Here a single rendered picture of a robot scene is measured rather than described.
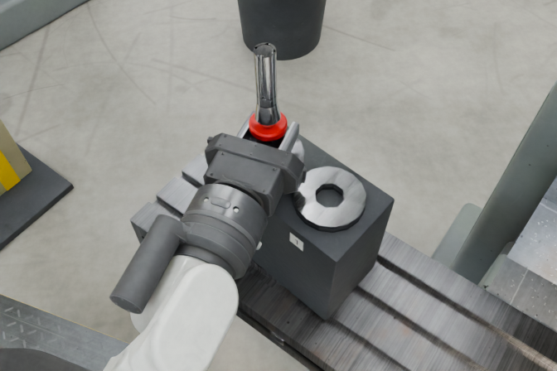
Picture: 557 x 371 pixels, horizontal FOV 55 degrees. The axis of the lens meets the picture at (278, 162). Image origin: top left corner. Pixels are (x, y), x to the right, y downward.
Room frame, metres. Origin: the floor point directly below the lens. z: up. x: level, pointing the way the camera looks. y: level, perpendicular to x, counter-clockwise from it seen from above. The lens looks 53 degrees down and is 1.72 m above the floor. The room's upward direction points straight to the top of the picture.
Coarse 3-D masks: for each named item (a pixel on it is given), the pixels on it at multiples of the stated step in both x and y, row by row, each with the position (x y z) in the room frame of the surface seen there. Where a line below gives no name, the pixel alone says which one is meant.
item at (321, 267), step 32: (288, 128) 0.49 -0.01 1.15; (320, 160) 0.43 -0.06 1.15; (320, 192) 0.38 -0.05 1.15; (352, 192) 0.37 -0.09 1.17; (384, 192) 0.38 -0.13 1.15; (288, 224) 0.33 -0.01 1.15; (320, 224) 0.32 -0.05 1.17; (352, 224) 0.33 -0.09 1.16; (384, 224) 0.36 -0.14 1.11; (256, 256) 0.37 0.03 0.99; (288, 256) 0.33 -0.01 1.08; (320, 256) 0.30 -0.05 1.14; (352, 256) 0.31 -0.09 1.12; (288, 288) 0.33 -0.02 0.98; (320, 288) 0.29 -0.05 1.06; (352, 288) 0.33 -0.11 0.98
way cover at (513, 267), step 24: (552, 192) 0.48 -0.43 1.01; (552, 216) 0.45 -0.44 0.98; (528, 240) 0.43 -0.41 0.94; (552, 240) 0.42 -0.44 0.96; (504, 264) 0.40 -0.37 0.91; (528, 264) 0.39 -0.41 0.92; (552, 264) 0.39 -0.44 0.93; (504, 288) 0.36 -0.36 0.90; (528, 288) 0.36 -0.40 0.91; (552, 288) 0.36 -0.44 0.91; (528, 312) 0.32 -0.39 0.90; (552, 312) 0.32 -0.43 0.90
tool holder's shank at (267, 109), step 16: (256, 48) 0.44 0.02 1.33; (272, 48) 0.44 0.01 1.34; (256, 64) 0.43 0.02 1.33; (272, 64) 0.43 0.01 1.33; (256, 80) 0.43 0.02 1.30; (272, 80) 0.43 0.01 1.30; (256, 96) 0.43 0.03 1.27; (272, 96) 0.42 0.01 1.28; (256, 112) 0.43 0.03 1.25; (272, 112) 0.42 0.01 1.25
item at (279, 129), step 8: (280, 112) 0.45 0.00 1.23; (280, 120) 0.44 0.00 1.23; (256, 128) 0.42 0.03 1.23; (264, 128) 0.42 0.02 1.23; (272, 128) 0.42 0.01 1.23; (280, 128) 0.42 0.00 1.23; (256, 136) 0.42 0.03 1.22; (264, 136) 0.41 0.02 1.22; (272, 136) 0.41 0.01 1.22; (280, 136) 0.42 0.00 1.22
